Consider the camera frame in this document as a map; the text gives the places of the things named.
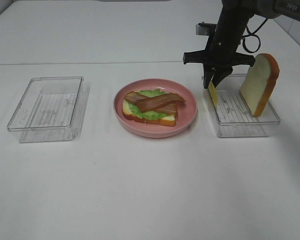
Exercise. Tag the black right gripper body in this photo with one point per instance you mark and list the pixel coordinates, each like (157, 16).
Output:
(221, 47)

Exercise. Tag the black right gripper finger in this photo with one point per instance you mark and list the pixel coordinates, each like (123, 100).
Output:
(221, 73)
(208, 73)

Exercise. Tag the yellow cheese slice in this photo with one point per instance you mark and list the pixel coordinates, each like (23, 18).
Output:
(213, 93)

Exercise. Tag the white bread slice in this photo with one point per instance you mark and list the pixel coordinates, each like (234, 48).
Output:
(165, 121)

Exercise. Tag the bacon strip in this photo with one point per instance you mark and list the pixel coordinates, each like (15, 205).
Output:
(152, 103)
(169, 109)

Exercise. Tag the green lettuce leaf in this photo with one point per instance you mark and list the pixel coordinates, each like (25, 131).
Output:
(151, 93)

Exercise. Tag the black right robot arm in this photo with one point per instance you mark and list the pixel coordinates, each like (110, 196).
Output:
(268, 9)

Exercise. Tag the standing bread slice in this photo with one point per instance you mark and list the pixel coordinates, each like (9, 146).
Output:
(259, 83)

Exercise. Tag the pink round plate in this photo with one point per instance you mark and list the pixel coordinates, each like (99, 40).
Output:
(186, 112)

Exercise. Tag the clear right plastic tray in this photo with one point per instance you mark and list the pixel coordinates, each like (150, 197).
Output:
(231, 117)

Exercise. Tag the clear plastic tray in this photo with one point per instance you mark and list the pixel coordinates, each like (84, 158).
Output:
(231, 117)
(50, 110)

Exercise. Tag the clear left plastic tray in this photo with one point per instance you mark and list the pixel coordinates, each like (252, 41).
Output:
(50, 110)

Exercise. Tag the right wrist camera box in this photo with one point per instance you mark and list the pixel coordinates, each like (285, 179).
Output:
(205, 29)

